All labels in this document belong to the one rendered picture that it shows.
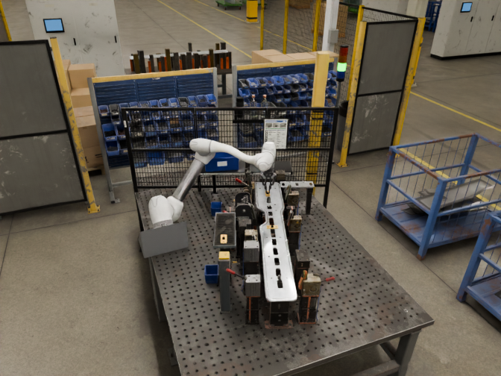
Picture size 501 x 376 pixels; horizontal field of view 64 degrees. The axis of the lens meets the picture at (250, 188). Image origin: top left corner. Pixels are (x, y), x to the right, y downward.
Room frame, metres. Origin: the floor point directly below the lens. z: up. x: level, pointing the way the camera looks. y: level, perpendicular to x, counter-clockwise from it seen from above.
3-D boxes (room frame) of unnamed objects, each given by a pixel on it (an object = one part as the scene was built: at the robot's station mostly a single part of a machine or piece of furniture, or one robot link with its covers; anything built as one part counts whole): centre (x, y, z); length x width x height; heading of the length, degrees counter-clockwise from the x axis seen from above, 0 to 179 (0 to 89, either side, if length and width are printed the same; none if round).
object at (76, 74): (6.69, 3.02, 0.52); 1.20 x 0.80 x 1.05; 18
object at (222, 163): (3.26, 0.27, 1.10); 0.30 x 0.17 x 0.13; 99
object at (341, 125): (5.89, -1.57, 0.36); 0.50 x 0.50 x 0.73
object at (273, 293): (2.36, -0.17, 1.00); 1.38 x 0.22 x 0.02; 2
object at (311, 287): (1.80, -0.37, 0.88); 0.15 x 0.11 x 0.36; 92
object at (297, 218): (2.45, -0.33, 0.87); 0.12 x 0.09 x 0.35; 92
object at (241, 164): (3.27, 0.07, 1.02); 0.90 x 0.22 x 0.03; 92
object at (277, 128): (3.40, -0.22, 1.30); 0.23 x 0.02 x 0.31; 92
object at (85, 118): (5.35, 2.61, 0.52); 1.21 x 0.81 x 1.05; 25
